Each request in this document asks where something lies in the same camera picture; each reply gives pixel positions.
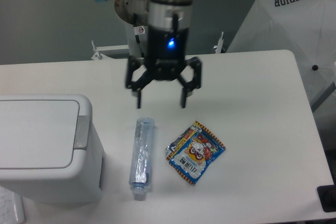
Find black cable on pedestal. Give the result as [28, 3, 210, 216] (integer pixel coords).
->
[132, 13, 145, 58]

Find white trash can lid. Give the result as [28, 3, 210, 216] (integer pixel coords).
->
[1, 100, 79, 169]

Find clear crushed plastic bottle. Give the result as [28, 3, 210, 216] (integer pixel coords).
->
[129, 118, 155, 201]

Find white metal base frame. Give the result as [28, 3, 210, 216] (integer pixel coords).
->
[90, 31, 226, 60]

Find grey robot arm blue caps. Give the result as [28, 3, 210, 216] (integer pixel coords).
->
[98, 0, 202, 108]

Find white umbrella with lettering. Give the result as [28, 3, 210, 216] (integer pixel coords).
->
[227, 0, 335, 110]

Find white plastic trash can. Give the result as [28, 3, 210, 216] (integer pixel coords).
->
[1, 94, 105, 204]

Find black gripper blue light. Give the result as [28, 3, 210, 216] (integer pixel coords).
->
[124, 23, 203, 109]

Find black device at table edge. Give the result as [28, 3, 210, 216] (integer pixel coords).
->
[317, 185, 335, 212]

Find colourful snack wrapper bag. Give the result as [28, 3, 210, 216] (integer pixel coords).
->
[165, 121, 226, 186]

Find grey lid push button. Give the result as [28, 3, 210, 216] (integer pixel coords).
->
[74, 115, 90, 150]

